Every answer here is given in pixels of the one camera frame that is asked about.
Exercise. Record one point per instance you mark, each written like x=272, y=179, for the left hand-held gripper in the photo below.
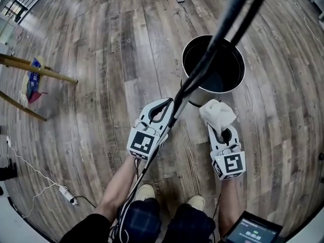
x=140, y=143

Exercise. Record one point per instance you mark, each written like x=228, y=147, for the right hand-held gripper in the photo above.
x=231, y=163

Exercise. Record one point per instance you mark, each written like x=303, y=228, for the white cloth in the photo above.
x=217, y=113

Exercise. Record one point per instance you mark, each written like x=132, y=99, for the metal trash bin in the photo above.
x=227, y=67

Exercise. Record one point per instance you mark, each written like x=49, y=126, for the person's left forearm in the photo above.
x=116, y=188

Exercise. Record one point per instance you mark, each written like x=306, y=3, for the person's right forearm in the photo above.
x=229, y=204

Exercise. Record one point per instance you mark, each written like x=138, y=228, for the person's right shoe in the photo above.
x=196, y=202

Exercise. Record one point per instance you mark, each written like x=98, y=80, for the person's shoe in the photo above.
x=145, y=192
x=196, y=202

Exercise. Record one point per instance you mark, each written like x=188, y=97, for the person's left shoe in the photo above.
x=145, y=192

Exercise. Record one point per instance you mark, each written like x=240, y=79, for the person's right leg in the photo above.
x=192, y=226

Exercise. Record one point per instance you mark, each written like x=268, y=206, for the person's leg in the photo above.
x=192, y=226
x=144, y=221

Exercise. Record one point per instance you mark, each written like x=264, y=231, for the black phone with screen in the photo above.
x=253, y=233

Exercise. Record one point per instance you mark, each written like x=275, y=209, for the person's left leg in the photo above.
x=144, y=221

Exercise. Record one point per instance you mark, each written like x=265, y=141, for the white power strip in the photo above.
x=67, y=195

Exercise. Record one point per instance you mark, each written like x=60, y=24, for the colourful items under table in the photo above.
x=36, y=96

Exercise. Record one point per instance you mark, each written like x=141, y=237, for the blue packet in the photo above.
x=34, y=78

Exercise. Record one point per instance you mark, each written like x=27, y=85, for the pale plastic bag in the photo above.
x=24, y=95

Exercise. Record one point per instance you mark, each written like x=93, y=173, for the person's black shirt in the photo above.
x=86, y=230

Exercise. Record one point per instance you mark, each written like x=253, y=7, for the white plug adapter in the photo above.
x=8, y=140

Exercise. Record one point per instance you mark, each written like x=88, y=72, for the round yellow table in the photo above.
x=15, y=62

